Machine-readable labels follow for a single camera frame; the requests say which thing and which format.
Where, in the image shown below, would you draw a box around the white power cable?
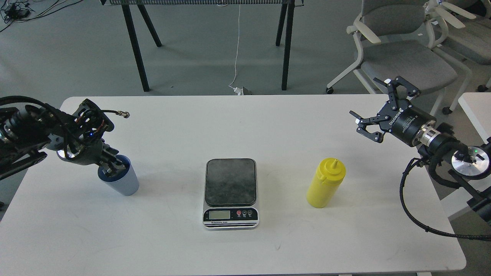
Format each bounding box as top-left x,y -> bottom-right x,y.
229,4 -> 244,95

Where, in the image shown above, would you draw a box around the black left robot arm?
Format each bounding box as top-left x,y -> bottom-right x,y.
0,96 -> 130,181

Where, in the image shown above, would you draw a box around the blue plastic cup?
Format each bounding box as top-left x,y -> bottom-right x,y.
97,155 -> 140,196

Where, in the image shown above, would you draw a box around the black floor cables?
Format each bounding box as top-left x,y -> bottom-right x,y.
0,0 -> 83,33

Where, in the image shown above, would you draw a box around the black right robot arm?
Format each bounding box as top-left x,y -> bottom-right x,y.
350,76 -> 491,242

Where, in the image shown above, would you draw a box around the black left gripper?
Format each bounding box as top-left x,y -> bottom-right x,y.
58,99 -> 125,177

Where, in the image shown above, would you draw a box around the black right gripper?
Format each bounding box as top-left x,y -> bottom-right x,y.
349,76 -> 436,147

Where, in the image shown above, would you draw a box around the yellow squeeze bottle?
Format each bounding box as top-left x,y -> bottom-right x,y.
306,158 -> 346,209

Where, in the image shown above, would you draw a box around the digital kitchen scale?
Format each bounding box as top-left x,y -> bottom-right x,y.
202,158 -> 260,230

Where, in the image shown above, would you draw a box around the grey office chair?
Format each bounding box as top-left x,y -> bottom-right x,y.
426,0 -> 491,92
326,0 -> 472,115

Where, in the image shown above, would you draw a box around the black legged table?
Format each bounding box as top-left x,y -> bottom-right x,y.
109,0 -> 297,92

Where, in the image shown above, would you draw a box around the white side table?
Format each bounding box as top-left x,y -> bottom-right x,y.
440,92 -> 491,220

